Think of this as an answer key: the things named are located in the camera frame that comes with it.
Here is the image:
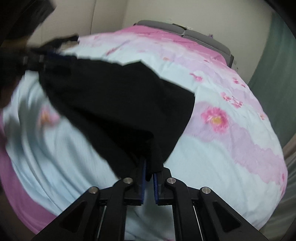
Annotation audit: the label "purple bed sheet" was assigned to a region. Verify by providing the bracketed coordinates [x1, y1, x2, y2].
[1, 120, 56, 234]

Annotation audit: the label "green curtain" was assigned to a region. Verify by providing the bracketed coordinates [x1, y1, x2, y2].
[248, 13, 295, 147]

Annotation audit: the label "pink floral duvet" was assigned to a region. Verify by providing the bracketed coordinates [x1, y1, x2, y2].
[1, 26, 288, 229]

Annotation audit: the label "grey bed headboard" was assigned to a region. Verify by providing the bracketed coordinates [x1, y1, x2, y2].
[133, 20, 234, 67]

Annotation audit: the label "black pants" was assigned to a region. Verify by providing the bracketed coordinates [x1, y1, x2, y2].
[39, 55, 195, 178]

